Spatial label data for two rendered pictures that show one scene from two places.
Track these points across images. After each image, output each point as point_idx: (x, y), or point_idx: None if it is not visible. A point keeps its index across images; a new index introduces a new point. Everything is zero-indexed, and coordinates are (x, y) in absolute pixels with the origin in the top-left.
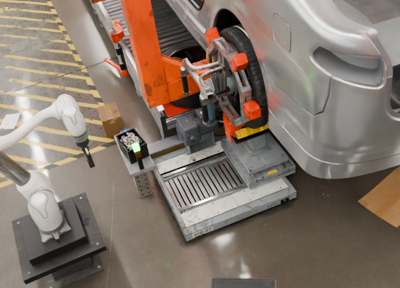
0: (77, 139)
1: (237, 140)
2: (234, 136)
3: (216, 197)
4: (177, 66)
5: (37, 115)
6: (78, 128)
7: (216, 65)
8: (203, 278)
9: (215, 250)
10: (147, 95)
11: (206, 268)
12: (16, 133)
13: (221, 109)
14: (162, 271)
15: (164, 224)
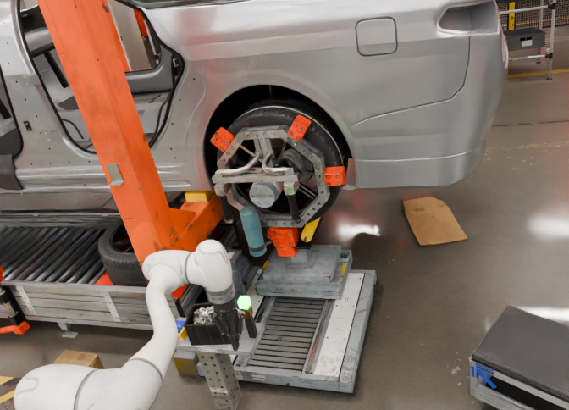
0: (229, 293)
1: (306, 245)
2: (306, 239)
3: (322, 331)
4: (180, 211)
5: (155, 290)
6: (230, 269)
7: (259, 158)
8: (417, 403)
9: (386, 373)
10: None
11: (405, 393)
12: (168, 319)
13: (265, 226)
14: None
15: (303, 405)
